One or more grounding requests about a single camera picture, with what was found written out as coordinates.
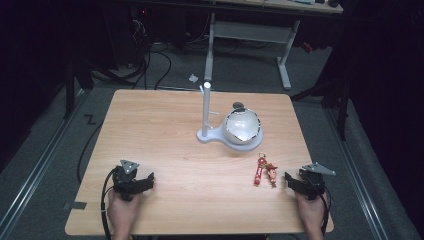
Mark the black metal stand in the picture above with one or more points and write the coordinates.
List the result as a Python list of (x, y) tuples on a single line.
[(69, 86), (343, 110)]

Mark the black tape strip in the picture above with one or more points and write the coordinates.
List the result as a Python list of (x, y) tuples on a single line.
[(78, 205)]

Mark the white stand with pegs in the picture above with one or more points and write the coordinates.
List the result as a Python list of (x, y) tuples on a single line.
[(206, 110)]

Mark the white metal desk frame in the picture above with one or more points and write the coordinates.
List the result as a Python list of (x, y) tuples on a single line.
[(250, 31)]

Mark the person's right hand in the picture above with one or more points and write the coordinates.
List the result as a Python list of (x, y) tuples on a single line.
[(311, 210)]

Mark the white bowl with speckled rim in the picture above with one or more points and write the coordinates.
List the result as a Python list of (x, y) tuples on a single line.
[(241, 126)]

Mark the small dark round object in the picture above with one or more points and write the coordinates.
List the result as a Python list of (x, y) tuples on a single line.
[(238, 105)]

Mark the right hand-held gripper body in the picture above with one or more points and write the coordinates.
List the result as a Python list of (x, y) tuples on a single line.
[(311, 183)]

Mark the person's left hand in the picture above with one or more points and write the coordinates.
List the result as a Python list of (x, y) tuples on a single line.
[(122, 210)]

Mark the crumpled white paper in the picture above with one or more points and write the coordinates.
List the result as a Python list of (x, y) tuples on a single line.
[(193, 78)]

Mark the metal floor rail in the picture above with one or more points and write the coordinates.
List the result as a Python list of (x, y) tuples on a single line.
[(36, 170), (356, 180)]

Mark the dark computer tower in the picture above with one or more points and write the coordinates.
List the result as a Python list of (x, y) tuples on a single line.
[(125, 33)]

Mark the wooden desk top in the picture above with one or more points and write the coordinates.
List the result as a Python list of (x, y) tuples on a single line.
[(300, 6)]

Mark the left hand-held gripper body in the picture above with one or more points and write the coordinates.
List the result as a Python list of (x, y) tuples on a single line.
[(126, 181)]

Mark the small red object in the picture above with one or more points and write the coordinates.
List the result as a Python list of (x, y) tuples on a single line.
[(307, 47)]

